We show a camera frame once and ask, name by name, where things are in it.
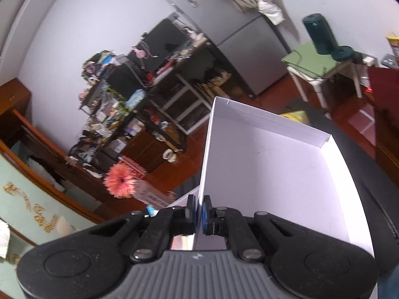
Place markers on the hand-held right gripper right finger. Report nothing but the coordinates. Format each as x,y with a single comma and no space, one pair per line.
206,216

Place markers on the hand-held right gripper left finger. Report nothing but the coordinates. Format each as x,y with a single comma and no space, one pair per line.
192,215

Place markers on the white storage box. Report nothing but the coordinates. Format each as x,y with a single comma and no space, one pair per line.
187,197

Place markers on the white box lid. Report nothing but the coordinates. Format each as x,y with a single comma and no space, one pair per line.
280,187

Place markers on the light blue card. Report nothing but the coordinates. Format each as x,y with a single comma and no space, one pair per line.
151,210

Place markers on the small white flower pot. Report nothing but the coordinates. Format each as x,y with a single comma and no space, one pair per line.
170,155

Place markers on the red sign boards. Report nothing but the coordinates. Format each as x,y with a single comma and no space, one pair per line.
134,166

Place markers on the pink gerbera flower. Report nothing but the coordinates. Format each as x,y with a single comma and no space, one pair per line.
120,180

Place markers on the white drawer unit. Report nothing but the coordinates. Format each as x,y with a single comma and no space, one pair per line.
187,106

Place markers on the light blue tissue pack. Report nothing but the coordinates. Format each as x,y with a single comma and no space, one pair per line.
135,98

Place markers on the yellow tissue pack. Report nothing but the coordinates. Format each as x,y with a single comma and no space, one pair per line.
294,116

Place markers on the cluttered metal shelf rack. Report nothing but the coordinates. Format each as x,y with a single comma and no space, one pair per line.
99,109

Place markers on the black computer tower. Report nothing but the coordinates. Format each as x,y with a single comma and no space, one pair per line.
124,81

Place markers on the dark computer desk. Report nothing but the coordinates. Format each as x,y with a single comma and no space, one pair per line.
215,57

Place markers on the pink headphones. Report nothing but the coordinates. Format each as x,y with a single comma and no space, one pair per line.
140,53

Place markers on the black computer monitor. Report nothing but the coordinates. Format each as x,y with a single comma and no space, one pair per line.
165,43

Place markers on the silver refrigerator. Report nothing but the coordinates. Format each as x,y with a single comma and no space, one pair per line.
237,37

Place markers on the green folding stool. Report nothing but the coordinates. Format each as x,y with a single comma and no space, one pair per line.
311,59

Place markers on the dark green round base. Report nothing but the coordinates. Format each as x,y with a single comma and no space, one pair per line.
342,53

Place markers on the dark green cylinder appliance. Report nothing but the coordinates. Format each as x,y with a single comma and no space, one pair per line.
319,34

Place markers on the dark red cloth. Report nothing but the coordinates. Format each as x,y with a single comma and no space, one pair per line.
386,99

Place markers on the white curtain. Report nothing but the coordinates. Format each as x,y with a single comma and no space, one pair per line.
268,3

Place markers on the yellow snack cup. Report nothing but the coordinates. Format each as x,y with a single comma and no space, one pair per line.
393,45

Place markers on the wooden door frame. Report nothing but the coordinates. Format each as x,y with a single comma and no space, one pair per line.
46,168

